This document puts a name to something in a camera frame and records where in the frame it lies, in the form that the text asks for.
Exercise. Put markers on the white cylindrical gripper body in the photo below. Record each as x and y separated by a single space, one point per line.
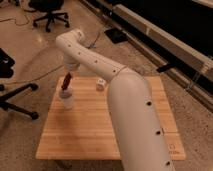
71 64

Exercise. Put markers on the dark red dried pepper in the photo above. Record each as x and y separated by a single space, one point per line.
66 81

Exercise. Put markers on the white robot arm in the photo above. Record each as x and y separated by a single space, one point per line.
138 131

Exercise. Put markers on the small white bottle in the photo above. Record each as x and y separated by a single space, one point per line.
101 84

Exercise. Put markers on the black floor plate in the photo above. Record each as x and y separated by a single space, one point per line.
116 35

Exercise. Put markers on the black office chair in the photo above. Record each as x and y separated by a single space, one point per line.
52 10

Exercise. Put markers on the wooden table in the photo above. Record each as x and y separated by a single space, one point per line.
84 132

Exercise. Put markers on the long grey rail beam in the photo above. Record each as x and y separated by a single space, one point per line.
181 50

